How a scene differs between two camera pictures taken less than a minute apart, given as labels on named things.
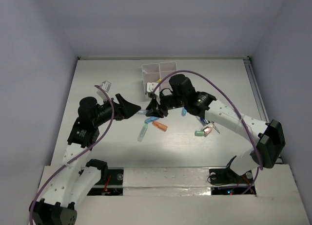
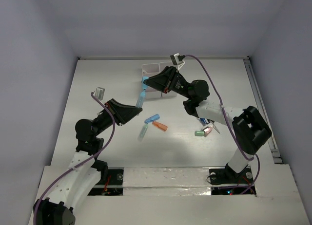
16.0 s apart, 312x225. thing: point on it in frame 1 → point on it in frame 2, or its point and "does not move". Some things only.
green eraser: x=199 y=133 does not move
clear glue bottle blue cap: x=203 y=122 does not move
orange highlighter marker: x=160 y=125 does not move
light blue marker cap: x=184 y=112 → x=144 y=86
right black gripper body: x=171 y=101 → x=178 y=84
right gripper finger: x=160 y=113 → x=159 y=81
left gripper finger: x=121 y=101 → x=114 y=102
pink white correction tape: x=207 y=131 does not move
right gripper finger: x=152 y=104 → x=168 y=72
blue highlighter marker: x=150 y=119 does not move
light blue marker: x=142 y=111 → x=141 y=99
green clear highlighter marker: x=142 y=132 does not move
